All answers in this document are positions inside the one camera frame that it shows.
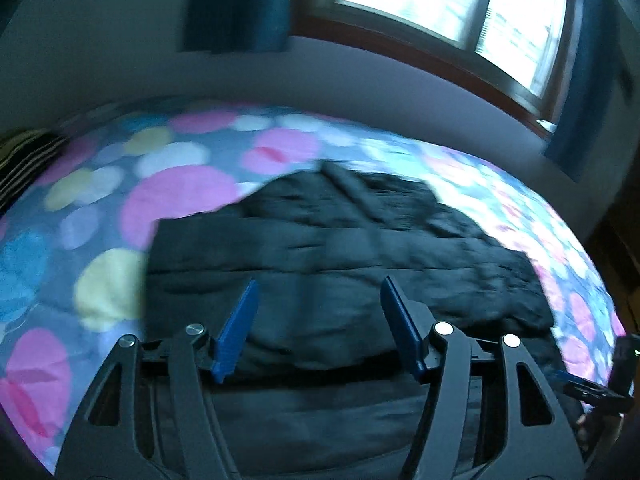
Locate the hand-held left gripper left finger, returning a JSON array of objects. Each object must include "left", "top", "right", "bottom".
[{"left": 55, "top": 279, "right": 261, "bottom": 480}]

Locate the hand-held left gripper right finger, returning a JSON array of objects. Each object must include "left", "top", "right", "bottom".
[{"left": 380, "top": 275, "right": 587, "bottom": 480}]

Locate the striped pillow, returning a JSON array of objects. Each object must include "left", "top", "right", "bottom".
[{"left": 0, "top": 129, "right": 71, "bottom": 211}]

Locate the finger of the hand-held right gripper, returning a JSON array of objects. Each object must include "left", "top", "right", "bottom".
[{"left": 554, "top": 369, "right": 628, "bottom": 408}]

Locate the window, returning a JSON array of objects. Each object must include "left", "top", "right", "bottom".
[{"left": 292, "top": 0, "right": 586, "bottom": 136}]

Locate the blue curtain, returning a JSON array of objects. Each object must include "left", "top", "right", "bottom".
[
  {"left": 544, "top": 0, "right": 632, "bottom": 182},
  {"left": 181, "top": 0, "right": 301, "bottom": 55}
]

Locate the black puffer jacket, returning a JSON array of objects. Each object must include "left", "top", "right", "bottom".
[{"left": 142, "top": 159, "right": 568, "bottom": 480}]

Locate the polka dot blanket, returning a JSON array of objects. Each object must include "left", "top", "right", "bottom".
[{"left": 0, "top": 100, "right": 628, "bottom": 476}]

